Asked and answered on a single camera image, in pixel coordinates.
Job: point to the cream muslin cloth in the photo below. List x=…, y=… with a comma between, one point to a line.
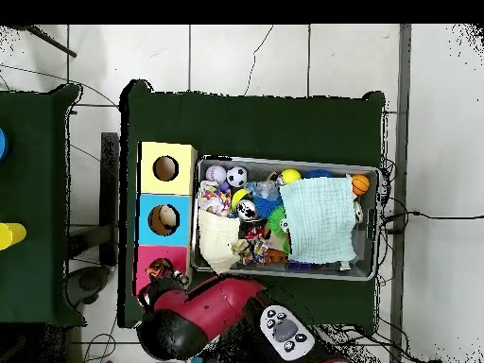
x=217, y=242

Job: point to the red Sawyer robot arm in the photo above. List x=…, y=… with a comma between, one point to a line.
x=211, y=306

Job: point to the wooden box with three holes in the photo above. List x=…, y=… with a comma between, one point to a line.
x=151, y=181

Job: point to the yellow curved toy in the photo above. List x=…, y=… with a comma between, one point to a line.
x=238, y=197

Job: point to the crushed silver drink can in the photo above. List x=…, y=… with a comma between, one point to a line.
x=247, y=210

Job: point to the small soccer ball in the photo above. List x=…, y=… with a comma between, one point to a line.
x=237, y=176

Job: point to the blue spiky rubber ball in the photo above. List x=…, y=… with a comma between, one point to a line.
x=266, y=206

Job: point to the crumpled white colourful-dotted wrapper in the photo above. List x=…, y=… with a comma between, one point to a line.
x=211, y=198

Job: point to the small white baseball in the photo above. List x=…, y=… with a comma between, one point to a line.
x=215, y=174

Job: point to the yellow foam ball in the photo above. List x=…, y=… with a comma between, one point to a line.
x=291, y=176

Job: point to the light blue muslin cloth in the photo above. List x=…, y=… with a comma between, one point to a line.
x=321, y=219

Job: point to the small orange basketball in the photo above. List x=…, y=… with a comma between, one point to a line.
x=361, y=184

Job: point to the small blue floor ball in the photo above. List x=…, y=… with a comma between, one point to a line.
x=196, y=362

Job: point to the dark grey rounded base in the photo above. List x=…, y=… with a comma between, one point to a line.
x=90, y=281

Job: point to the yellow cylinder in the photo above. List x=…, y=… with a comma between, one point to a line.
x=11, y=234

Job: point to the dark thin rod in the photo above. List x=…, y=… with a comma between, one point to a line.
x=56, y=47

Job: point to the blue round object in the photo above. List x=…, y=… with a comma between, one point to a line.
x=2, y=143

